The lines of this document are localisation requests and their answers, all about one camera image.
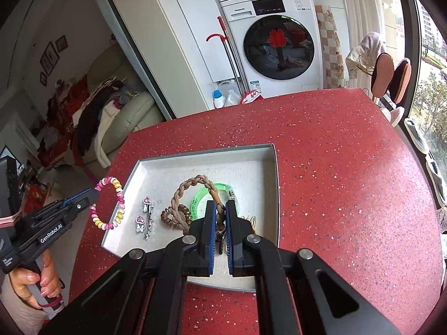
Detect white hooded garment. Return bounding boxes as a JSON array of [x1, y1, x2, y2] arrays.
[[346, 32, 385, 89]]

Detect pink yellow spiral bracelet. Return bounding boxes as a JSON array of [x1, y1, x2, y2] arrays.
[[89, 176, 126, 231]]

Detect green leather sofa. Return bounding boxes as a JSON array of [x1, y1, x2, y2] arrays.
[[65, 44, 164, 177]]

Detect green translucent bangle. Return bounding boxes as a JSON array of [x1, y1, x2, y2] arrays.
[[190, 183, 238, 220]]

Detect yellow sunflower hair tie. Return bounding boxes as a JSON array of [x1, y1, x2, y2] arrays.
[[240, 216, 261, 238]]

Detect pile of clothes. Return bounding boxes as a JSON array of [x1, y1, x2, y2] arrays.
[[37, 76, 138, 169]]

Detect framed wall pictures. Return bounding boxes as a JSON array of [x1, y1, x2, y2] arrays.
[[39, 35, 68, 87]]

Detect silver heart hair clip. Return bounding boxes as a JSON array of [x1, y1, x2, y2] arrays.
[[135, 216, 146, 233]]

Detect person's left hand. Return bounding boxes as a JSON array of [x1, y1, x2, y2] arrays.
[[9, 250, 61, 309]]

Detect silver star hair clip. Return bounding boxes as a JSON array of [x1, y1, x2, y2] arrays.
[[143, 197, 154, 240]]

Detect black claw hair clip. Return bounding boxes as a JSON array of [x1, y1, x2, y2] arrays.
[[216, 231, 226, 255]]

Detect brown braided bracelet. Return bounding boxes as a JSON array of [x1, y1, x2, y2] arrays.
[[170, 174, 228, 235]]

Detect white washing machine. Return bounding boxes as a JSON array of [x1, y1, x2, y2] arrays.
[[221, 0, 324, 98]]

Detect grey jewelry tray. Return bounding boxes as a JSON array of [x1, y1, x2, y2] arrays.
[[101, 143, 281, 293]]

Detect red handled mop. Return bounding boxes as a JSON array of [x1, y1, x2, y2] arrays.
[[205, 16, 262, 104]]

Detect blue capped detergent bottle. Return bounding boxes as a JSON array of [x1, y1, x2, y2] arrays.
[[213, 89, 226, 109]]

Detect brown round chair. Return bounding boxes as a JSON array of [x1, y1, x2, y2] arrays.
[[388, 58, 412, 104], [371, 52, 395, 98]]

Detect brown spiral hair tie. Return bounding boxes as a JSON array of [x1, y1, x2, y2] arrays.
[[160, 204, 194, 235]]

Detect checkered beige cloth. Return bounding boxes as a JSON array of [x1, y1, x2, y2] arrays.
[[314, 4, 346, 88]]

